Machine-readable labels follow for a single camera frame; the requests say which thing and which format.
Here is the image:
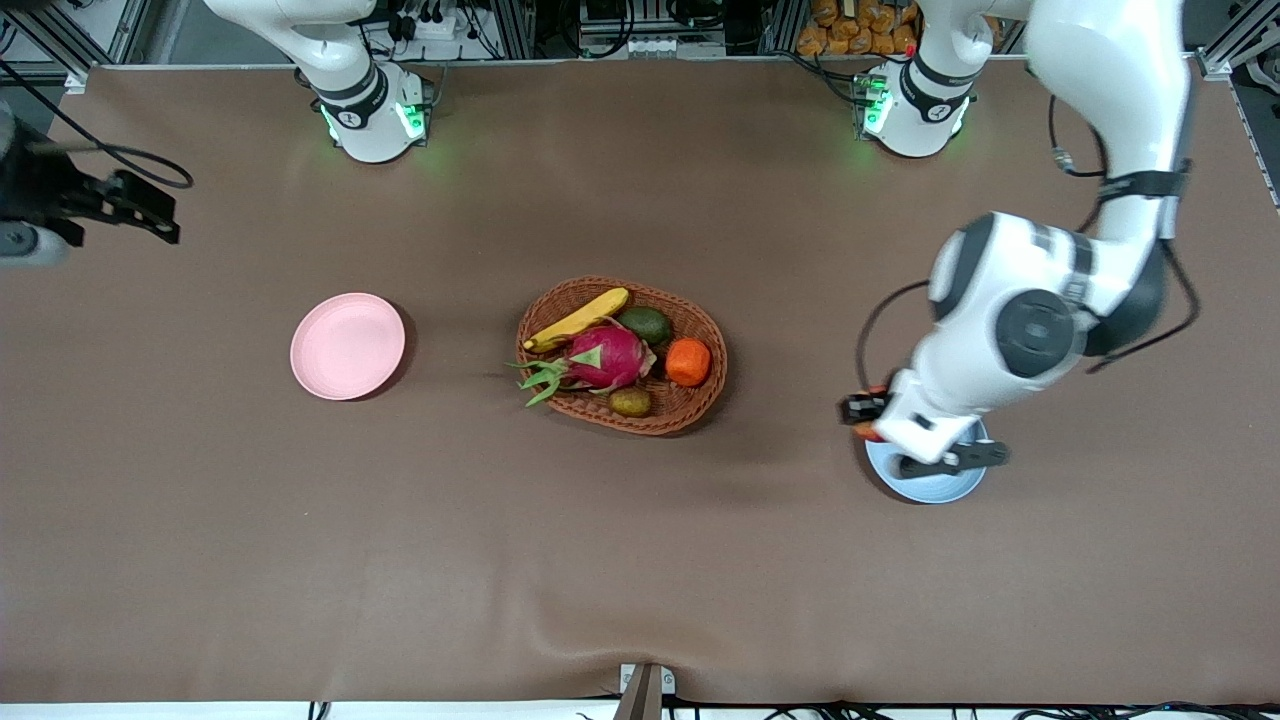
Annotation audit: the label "brown table cover cloth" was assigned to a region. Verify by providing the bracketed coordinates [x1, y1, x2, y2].
[0, 58, 1280, 706]

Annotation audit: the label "green avocado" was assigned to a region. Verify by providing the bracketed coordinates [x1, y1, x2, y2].
[617, 306, 673, 349]

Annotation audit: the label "red apple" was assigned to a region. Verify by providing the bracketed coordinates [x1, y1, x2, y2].
[853, 384, 891, 443]

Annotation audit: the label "pink dragon fruit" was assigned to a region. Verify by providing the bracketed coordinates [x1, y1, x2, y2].
[515, 318, 658, 408]

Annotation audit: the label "white power strip black plugs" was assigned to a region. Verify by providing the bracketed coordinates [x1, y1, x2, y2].
[385, 5, 463, 43]

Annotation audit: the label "yellow banana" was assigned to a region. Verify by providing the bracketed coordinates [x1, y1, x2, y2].
[523, 288, 631, 353]

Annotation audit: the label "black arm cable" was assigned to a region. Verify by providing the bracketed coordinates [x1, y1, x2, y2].
[853, 95, 1202, 396]
[0, 60, 194, 191]

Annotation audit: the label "aluminium frame post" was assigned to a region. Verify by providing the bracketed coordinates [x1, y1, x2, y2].
[0, 0, 153, 73]
[1195, 0, 1280, 81]

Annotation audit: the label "orange fruit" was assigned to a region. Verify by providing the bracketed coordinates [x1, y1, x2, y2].
[665, 338, 712, 387]

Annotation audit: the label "brown wicker basket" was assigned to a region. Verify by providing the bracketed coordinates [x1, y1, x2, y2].
[515, 276, 729, 437]

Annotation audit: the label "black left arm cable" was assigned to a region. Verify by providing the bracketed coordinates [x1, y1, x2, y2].
[853, 95, 1202, 396]

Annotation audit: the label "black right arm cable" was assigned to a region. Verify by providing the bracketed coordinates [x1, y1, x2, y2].
[0, 60, 194, 191]

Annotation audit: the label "metal table edge bracket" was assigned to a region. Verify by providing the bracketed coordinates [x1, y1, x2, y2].
[612, 663, 678, 720]

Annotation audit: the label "light blue round plate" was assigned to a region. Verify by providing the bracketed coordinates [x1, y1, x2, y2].
[865, 415, 989, 505]

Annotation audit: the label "orange toy food pile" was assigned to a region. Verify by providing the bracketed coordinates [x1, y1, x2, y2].
[797, 0, 922, 58]

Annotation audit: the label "pink round plate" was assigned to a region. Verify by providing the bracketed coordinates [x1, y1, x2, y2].
[290, 292, 407, 402]

